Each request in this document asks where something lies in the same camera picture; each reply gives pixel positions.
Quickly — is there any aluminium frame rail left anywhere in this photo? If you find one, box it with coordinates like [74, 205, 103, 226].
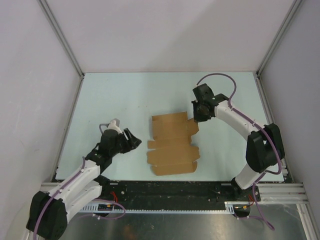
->
[36, 0, 85, 78]

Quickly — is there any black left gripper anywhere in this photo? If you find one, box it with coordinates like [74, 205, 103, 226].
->
[110, 128, 142, 156]

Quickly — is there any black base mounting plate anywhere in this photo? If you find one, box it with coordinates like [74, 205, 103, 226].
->
[51, 178, 292, 203]

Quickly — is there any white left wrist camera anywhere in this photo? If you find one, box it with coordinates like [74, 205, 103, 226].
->
[106, 118, 122, 134]

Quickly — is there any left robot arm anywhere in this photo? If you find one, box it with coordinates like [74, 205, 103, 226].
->
[26, 128, 142, 240]

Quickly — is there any brown cardboard box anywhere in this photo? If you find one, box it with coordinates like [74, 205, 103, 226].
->
[147, 111, 201, 176]

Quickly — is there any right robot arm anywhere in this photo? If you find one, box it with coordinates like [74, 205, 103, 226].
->
[191, 83, 285, 201]

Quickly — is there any aluminium frame rail right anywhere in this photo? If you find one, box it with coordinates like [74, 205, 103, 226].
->
[255, 0, 305, 78]

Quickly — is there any grey slotted cable duct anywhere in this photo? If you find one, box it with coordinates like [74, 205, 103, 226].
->
[79, 201, 252, 215]

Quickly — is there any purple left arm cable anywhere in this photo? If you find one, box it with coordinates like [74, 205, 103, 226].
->
[32, 122, 127, 240]

